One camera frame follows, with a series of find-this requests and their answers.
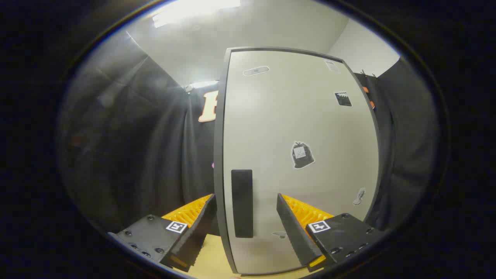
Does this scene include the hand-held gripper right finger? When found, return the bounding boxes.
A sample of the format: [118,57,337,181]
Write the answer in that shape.
[276,193,385,272]

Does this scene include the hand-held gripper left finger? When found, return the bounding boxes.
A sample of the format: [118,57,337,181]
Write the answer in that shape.
[108,194,217,272]

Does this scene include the black door handle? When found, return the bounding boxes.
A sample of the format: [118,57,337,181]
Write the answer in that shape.
[231,169,253,238]

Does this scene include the grey shoe cabinet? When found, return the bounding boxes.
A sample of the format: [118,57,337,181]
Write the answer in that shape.
[214,46,393,276]

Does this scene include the black backdrop cloth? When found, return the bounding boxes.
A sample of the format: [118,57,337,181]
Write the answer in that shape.
[58,31,438,241]

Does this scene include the small ceiling light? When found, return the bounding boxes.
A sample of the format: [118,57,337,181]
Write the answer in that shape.
[186,80,219,90]

